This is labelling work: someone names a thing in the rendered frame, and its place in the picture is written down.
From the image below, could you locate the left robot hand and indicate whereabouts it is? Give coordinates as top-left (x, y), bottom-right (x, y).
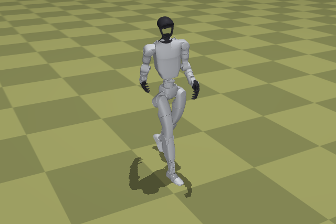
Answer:
top-left (192, 80), bottom-right (200, 100)

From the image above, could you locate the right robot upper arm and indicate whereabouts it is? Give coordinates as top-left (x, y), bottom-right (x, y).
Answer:
top-left (141, 44), bottom-right (155, 73)

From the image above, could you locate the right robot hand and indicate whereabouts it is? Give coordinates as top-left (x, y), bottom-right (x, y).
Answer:
top-left (140, 81), bottom-right (150, 93)

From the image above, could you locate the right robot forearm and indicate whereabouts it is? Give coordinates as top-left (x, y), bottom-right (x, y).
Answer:
top-left (139, 64), bottom-right (148, 84)

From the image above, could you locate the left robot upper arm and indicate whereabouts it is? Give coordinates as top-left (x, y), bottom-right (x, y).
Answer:
top-left (178, 39), bottom-right (190, 71)

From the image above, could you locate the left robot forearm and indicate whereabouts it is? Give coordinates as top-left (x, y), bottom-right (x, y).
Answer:
top-left (184, 65), bottom-right (199, 87)

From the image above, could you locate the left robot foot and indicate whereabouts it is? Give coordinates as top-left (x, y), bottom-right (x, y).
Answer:
top-left (153, 134), bottom-right (163, 152)

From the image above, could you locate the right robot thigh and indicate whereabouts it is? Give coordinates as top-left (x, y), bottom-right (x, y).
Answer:
top-left (152, 92), bottom-right (174, 142)

